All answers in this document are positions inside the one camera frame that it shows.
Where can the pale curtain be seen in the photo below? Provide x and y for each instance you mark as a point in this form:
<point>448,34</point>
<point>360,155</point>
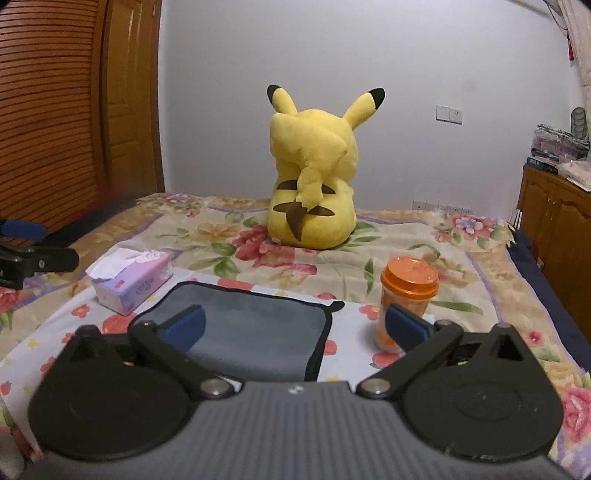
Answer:
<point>579,37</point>

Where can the white bag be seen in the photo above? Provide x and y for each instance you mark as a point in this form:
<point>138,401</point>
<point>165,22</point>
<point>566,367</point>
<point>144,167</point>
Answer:
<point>577,173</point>

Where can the grey towel with black edge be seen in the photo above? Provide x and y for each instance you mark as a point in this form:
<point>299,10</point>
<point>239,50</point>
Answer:
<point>263,332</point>

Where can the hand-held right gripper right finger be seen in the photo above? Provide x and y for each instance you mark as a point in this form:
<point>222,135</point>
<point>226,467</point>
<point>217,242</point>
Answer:
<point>402,326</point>

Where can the white floral sheet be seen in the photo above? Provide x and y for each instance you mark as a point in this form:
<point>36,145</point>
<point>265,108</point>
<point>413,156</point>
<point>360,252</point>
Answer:
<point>352,313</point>

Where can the wooden wardrobe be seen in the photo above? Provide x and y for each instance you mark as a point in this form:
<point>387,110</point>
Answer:
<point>55,106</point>

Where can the purple tissue box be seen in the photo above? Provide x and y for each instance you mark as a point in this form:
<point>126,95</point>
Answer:
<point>134,286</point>

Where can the white wall switch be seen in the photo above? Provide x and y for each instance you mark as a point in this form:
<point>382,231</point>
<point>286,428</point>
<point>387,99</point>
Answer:
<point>449,114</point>

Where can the wooden cabinet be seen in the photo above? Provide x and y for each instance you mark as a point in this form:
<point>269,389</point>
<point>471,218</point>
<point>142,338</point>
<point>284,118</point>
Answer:
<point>558,217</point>

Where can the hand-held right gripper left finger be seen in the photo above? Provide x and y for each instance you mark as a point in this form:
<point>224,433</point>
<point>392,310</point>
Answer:
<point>187,324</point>

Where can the yellow plush toy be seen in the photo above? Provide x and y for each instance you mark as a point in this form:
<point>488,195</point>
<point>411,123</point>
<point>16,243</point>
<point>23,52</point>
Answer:
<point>314,157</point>

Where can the clutter on cabinet top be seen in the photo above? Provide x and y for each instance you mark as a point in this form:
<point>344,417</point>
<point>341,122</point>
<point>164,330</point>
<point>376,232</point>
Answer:
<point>556,141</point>

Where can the wall socket strip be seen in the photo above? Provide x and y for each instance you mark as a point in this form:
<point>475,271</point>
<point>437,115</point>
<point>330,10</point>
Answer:
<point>443,207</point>

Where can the stack of books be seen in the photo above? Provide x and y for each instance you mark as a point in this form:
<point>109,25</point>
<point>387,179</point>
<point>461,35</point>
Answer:
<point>542,165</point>

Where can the dark blue bed sheet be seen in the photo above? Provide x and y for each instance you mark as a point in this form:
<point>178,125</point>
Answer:
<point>549,286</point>

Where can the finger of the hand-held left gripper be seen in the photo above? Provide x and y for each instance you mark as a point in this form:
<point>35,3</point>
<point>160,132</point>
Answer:
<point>21,229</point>
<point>39,265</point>

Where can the orange lidded cup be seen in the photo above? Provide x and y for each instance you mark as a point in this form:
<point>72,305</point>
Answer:
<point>408,281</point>

